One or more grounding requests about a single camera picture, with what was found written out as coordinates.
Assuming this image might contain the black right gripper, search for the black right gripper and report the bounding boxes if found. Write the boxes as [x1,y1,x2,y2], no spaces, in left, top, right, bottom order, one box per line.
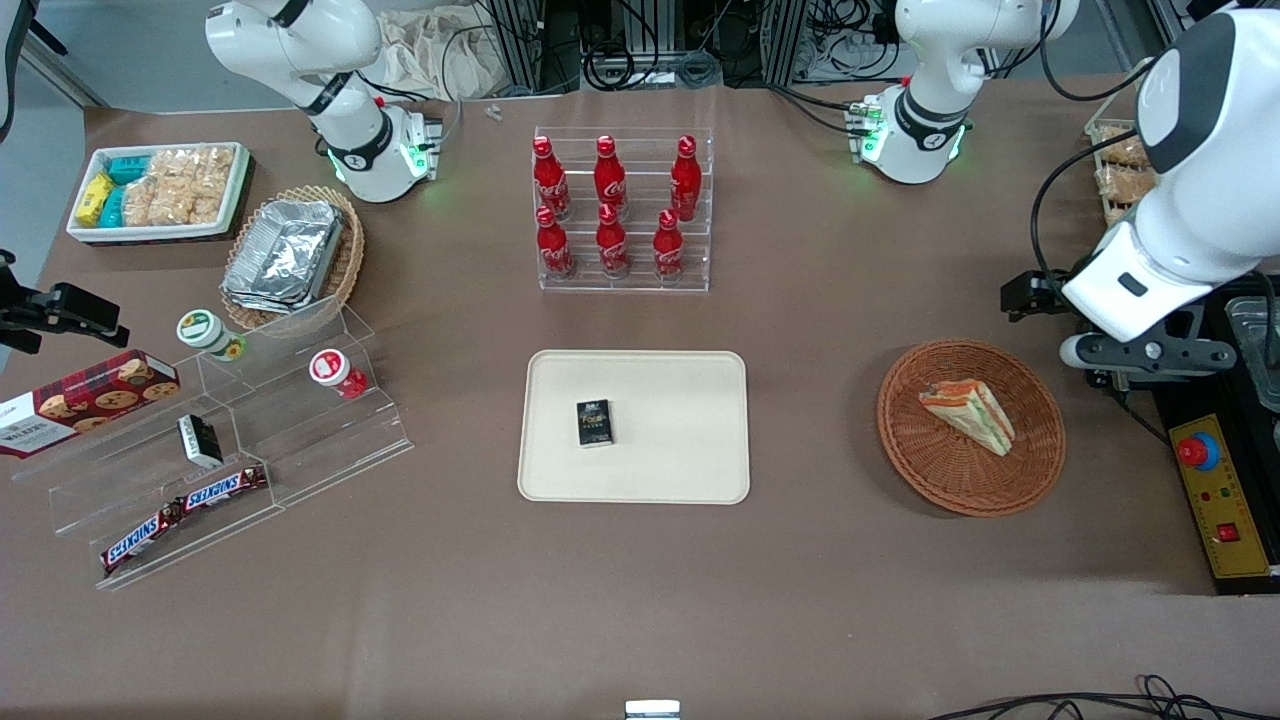
[0,250,132,356]

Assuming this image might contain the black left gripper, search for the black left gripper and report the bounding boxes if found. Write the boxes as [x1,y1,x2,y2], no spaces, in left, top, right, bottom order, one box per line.
[1001,262,1101,331]

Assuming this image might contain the triangular wrapped sandwich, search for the triangular wrapped sandwich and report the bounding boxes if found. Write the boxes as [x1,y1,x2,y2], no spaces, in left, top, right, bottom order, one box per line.
[917,379,1017,459]

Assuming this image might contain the round brown wicker basket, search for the round brown wicker basket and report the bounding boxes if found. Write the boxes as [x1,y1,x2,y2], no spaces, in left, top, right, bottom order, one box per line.
[876,339,1067,519]

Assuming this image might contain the oval wicker basket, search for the oval wicker basket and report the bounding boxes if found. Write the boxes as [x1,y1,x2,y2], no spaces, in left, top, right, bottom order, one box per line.
[221,185,366,332]

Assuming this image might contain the beige rectangular tray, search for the beige rectangular tray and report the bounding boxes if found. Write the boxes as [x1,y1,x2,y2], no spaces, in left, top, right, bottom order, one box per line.
[516,348,751,506]

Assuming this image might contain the red tartan cookie box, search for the red tartan cookie box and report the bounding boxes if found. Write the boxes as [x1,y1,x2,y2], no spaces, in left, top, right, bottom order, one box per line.
[0,349,182,460]

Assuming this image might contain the white rectangular plastic bin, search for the white rectangular plastic bin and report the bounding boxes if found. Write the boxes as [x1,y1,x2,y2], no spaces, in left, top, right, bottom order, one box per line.
[66,142,251,246]

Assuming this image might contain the green lid cup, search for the green lid cup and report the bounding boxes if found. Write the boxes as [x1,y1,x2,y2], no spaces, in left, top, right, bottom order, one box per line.
[177,309,247,363]

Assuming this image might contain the yellow snack pack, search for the yellow snack pack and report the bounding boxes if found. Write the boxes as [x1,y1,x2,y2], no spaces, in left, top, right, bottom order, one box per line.
[75,173,115,227]

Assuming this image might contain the clear bag of rice crackers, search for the clear bag of rice crackers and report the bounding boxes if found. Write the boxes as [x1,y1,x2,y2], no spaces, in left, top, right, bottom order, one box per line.
[185,147,237,226]
[121,150,191,228]

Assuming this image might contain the white bin with cracker bags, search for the white bin with cracker bags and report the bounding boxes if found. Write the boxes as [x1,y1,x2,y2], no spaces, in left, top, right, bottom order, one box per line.
[1084,119,1163,233]

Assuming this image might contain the small black and white box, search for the small black and white box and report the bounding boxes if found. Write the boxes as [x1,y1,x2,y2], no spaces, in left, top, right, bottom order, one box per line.
[177,413,225,470]

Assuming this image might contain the stack of foil trays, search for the stack of foil trays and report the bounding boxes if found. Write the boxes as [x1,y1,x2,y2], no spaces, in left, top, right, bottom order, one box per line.
[221,199,347,315]

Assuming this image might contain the Snickers chocolate bar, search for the Snickers chocolate bar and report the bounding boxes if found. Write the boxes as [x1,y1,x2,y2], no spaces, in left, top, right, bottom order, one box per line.
[175,464,270,514]
[100,499,187,575]

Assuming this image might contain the clear plastic container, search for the clear plastic container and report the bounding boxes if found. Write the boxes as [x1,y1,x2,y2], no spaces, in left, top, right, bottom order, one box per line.
[1223,296,1280,403]

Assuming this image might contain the clear acrylic stepped shelf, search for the clear acrylic stepped shelf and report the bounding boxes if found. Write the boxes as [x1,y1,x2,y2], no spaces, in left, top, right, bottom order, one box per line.
[10,294,416,592]

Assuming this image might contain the red lid cup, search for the red lid cup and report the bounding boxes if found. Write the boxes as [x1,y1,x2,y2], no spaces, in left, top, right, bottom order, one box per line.
[308,348,369,401]

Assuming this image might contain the black curved tube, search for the black curved tube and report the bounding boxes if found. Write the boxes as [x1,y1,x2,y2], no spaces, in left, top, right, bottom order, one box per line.
[0,0,71,143]

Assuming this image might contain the yellow control box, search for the yellow control box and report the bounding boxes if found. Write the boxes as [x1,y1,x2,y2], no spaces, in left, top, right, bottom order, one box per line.
[1167,412,1277,582]

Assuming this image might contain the clear acrylic bottle rack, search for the clear acrylic bottle rack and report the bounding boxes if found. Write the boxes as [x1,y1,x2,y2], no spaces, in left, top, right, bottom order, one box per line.
[532,126,715,294]

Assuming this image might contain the red Coca-Cola bottle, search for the red Coca-Cola bottle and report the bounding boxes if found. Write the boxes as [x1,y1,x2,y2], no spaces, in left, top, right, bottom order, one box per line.
[595,202,632,280]
[532,135,573,222]
[535,205,578,282]
[593,135,629,217]
[652,208,687,284]
[669,135,704,224]

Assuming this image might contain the white cloth bag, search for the white cloth bag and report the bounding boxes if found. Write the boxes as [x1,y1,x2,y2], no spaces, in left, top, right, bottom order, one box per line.
[372,5,523,102]

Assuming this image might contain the small black printed box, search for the small black printed box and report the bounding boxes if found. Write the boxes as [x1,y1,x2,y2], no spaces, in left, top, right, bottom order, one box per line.
[575,399,615,449]

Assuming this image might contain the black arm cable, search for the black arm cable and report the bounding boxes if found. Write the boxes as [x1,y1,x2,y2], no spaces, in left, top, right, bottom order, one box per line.
[1030,128,1143,293]

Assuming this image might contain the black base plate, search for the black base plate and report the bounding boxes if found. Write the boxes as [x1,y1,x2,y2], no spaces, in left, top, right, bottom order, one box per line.
[1075,275,1280,597]

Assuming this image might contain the black base cables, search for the black base cables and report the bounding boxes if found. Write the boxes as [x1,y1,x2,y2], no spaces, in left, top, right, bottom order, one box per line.
[765,82,873,139]

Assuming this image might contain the black floor cables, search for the black floor cables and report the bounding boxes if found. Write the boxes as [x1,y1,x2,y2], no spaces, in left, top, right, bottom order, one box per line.
[925,674,1280,720]

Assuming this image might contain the aluminium frame rack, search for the aluminium frame rack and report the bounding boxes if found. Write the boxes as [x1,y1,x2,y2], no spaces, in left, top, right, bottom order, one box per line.
[486,0,813,98]

